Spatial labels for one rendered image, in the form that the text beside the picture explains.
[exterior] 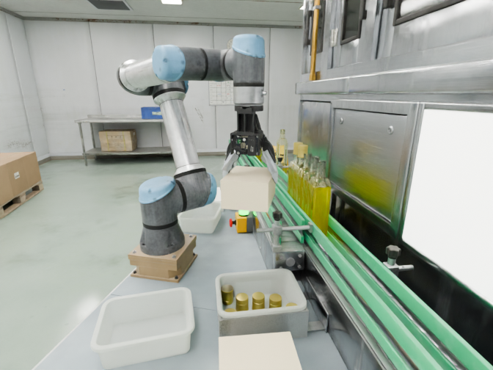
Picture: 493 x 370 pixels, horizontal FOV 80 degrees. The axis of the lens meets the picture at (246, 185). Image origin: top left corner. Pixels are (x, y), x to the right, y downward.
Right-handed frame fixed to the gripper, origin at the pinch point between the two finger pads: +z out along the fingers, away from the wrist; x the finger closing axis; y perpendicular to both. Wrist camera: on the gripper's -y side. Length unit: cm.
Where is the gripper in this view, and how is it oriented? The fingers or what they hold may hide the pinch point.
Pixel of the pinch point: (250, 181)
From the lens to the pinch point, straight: 80.0
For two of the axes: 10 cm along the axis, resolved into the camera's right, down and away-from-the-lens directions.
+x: 9.8, 0.6, -2.0
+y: -2.1, 2.9, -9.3
